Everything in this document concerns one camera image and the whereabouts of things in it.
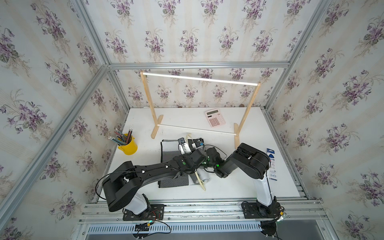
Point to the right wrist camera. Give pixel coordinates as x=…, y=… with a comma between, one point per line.
x=197, y=143

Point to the small electronics board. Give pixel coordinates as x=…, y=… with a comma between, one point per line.
x=143, y=227

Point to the black white checkered scarf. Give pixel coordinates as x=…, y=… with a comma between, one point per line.
x=170, y=149

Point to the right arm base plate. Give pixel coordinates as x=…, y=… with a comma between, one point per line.
x=255, y=210

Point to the aluminium mounting rail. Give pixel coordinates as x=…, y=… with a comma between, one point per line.
x=206, y=210

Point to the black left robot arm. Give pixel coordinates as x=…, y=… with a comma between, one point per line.
x=122, y=184

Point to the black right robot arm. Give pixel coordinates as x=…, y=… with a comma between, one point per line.
x=255, y=164

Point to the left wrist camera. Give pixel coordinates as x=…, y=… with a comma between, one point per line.
x=181, y=142

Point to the aluminium frame profiles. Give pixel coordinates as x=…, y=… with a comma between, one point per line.
x=70, y=71

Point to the blue white packaged item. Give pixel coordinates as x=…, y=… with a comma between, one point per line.
x=272, y=172

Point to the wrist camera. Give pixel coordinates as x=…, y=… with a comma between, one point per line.
x=197, y=143
x=181, y=142

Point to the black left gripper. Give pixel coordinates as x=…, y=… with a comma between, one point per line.
x=194, y=153

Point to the pink calculator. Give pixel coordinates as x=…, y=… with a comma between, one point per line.
x=215, y=118

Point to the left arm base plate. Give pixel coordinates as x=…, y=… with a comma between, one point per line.
x=154, y=212

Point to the yellow pencil cup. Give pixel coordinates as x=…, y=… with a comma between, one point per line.
x=130, y=148

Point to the wooden clothes rack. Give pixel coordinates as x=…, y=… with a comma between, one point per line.
x=158, y=120

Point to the colored pencils bundle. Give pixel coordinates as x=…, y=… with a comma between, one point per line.
x=122, y=139

